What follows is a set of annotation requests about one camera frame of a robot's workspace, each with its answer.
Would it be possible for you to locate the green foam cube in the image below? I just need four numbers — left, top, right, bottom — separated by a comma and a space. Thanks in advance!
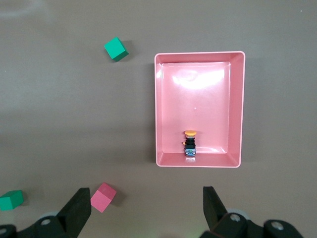
104, 36, 130, 61
0, 189, 24, 211

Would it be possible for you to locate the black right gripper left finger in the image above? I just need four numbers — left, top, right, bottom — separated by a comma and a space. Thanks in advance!
0, 187, 92, 238

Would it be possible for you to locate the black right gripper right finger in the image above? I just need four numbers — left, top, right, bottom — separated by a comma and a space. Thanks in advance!
200, 186, 304, 238

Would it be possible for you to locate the pink plastic tray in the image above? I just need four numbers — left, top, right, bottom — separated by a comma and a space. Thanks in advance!
154, 51, 246, 169

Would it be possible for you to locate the brown table mat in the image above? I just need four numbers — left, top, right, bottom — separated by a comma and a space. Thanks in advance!
0, 0, 317, 238

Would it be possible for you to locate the pink foam cube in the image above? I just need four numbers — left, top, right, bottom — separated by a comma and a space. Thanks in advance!
90, 182, 117, 213

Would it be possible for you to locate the orange push button switch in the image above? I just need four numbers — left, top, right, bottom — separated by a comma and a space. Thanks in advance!
181, 129, 198, 158

